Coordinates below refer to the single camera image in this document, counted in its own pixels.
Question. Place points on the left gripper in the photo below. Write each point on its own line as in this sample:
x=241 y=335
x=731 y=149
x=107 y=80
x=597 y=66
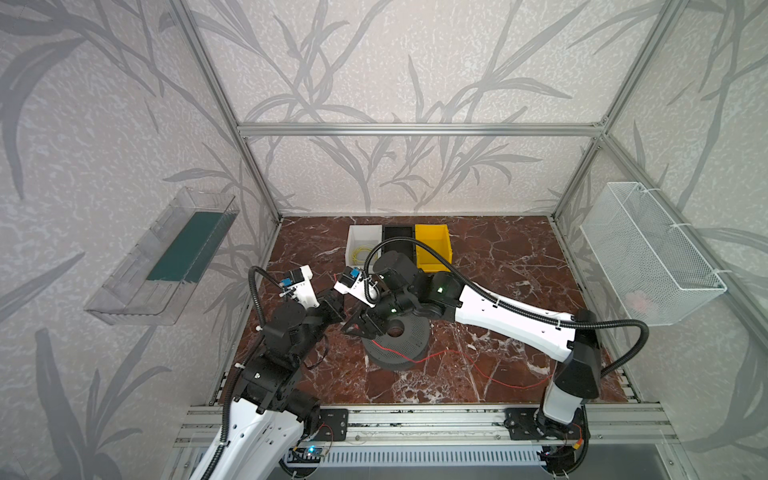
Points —
x=327 y=305

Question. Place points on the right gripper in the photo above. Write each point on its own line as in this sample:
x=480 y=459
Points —
x=365 y=313

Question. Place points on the grey perforated spool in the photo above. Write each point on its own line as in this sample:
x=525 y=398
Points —
x=406 y=341

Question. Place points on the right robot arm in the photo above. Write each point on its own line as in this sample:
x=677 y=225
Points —
x=390 y=286

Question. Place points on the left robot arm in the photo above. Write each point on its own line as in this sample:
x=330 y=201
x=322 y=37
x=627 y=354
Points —
x=264 y=414

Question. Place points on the white plastic bin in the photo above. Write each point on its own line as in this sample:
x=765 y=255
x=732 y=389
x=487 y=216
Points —
x=361 y=240

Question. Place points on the black plastic bin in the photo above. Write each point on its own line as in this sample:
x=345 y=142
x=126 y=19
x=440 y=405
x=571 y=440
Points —
x=406 y=248

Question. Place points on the yellow plastic bin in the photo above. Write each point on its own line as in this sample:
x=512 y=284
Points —
x=437 y=237

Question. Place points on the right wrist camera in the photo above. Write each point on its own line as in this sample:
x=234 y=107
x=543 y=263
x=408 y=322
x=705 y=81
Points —
x=352 y=282

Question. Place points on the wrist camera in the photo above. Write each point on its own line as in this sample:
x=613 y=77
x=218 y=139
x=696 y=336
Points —
x=297 y=286
x=352 y=282

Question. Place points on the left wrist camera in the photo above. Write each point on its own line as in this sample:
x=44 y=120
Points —
x=297 y=286

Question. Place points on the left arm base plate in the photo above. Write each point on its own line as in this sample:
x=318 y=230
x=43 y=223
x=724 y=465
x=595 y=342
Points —
x=327 y=425

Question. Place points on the clear wall tray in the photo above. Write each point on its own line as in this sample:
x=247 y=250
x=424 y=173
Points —
x=153 y=284

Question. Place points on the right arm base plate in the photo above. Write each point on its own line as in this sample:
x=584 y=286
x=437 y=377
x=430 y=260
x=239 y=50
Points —
x=528 y=423

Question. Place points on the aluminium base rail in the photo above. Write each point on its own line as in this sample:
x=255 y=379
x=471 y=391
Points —
x=618 y=423

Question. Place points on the white wire basket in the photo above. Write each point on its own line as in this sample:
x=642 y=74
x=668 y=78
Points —
x=654 y=269

